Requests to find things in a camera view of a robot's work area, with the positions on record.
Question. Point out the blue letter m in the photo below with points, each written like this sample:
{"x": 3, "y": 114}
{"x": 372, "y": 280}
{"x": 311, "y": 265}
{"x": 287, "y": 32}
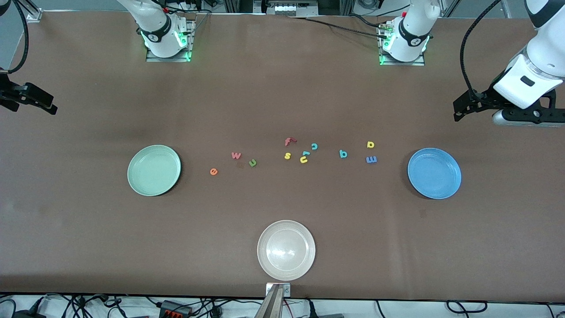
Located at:
{"x": 371, "y": 159}

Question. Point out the aluminium frame profile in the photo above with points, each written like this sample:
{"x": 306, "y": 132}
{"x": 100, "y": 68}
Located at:
{"x": 33, "y": 13}

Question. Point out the metal frame with connectors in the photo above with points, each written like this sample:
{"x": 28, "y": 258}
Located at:
{"x": 287, "y": 8}

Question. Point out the green letter u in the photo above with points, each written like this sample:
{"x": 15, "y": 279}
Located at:
{"x": 252, "y": 165}

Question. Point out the black orange power strip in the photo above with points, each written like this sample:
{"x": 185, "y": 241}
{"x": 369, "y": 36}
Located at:
{"x": 174, "y": 309}

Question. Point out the beige plate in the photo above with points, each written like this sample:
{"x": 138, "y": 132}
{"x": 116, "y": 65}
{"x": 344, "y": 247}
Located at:
{"x": 286, "y": 250}

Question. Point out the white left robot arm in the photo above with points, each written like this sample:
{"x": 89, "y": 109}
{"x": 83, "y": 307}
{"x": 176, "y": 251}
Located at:
{"x": 412, "y": 26}

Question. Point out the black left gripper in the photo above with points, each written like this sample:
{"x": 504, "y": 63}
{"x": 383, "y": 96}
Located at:
{"x": 484, "y": 98}

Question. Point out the green plate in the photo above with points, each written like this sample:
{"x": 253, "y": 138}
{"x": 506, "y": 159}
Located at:
{"x": 154, "y": 170}

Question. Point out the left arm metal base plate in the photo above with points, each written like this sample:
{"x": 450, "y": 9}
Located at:
{"x": 404, "y": 63}

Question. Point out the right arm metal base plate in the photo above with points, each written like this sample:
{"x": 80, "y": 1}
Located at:
{"x": 170, "y": 59}

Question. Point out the blue plate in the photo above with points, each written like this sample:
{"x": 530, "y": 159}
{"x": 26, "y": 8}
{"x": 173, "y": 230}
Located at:
{"x": 434, "y": 173}

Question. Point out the red letter f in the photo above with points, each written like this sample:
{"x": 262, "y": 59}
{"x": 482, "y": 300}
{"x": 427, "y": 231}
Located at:
{"x": 288, "y": 141}

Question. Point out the metal camera mount pole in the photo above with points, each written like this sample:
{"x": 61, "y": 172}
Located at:
{"x": 273, "y": 304}

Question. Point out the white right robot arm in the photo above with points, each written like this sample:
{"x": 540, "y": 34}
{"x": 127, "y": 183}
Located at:
{"x": 154, "y": 26}

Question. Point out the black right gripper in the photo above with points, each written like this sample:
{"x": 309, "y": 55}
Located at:
{"x": 9, "y": 92}

